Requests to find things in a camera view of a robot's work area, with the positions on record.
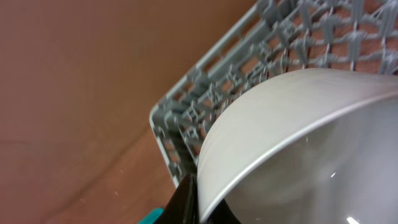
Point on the grey bowl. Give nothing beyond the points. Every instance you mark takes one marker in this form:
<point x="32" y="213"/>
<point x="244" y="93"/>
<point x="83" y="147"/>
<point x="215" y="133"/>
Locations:
<point x="309" y="146"/>

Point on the cardboard box backdrop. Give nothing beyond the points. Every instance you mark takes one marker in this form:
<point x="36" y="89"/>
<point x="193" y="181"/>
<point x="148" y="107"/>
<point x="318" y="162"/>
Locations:
<point x="78" y="79"/>

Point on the grey dishwasher rack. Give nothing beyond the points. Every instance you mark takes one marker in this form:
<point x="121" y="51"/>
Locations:
<point x="272" y="38"/>

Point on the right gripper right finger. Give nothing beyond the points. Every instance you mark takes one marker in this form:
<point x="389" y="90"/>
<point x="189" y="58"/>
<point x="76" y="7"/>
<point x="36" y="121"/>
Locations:
<point x="222" y="214"/>

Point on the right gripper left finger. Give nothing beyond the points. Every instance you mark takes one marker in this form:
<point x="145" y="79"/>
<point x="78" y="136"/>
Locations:
<point x="182" y="207"/>

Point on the teal serving tray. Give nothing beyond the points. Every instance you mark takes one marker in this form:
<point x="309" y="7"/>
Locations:
<point x="152" y="216"/>

